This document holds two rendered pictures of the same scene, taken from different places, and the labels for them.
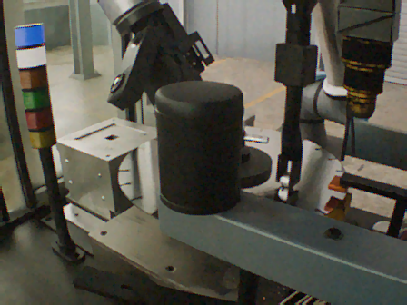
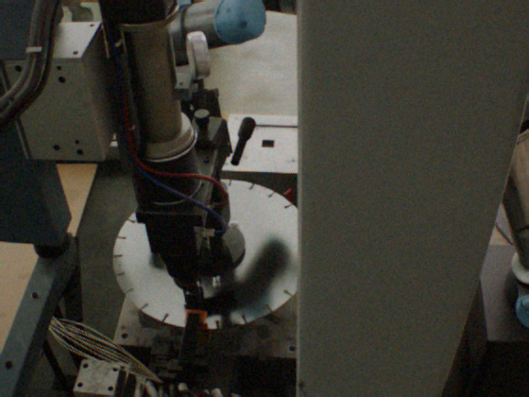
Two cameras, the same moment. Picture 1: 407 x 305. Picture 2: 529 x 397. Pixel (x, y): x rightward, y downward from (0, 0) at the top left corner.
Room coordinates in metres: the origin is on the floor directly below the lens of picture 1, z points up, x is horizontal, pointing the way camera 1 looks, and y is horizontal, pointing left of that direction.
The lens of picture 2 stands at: (0.20, -0.77, 1.78)
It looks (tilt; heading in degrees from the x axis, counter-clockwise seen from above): 43 degrees down; 62
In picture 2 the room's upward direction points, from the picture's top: 2 degrees counter-clockwise
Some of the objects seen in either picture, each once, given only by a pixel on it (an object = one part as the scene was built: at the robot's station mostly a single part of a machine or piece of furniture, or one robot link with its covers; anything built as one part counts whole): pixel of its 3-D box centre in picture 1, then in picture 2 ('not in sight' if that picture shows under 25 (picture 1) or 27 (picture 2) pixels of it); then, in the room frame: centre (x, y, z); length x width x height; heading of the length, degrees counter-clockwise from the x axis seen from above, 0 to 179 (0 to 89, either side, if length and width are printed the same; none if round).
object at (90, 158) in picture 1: (114, 167); (268, 170); (0.71, 0.20, 0.82); 0.18 x 0.18 x 0.15; 55
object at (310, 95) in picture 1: (310, 93); not in sight; (1.03, -0.32, 0.91); 0.13 x 0.12 x 0.14; 38
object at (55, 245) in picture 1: (66, 245); not in sight; (0.51, 0.26, 0.76); 0.09 x 0.03 x 0.03; 55
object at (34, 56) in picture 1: (31, 55); not in sight; (0.51, 0.26, 1.11); 0.05 x 0.04 x 0.03; 145
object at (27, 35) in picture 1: (29, 34); not in sight; (0.51, 0.26, 1.14); 0.05 x 0.04 x 0.03; 145
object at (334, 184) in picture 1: (365, 206); (193, 346); (0.36, -0.20, 0.95); 0.10 x 0.03 x 0.07; 55
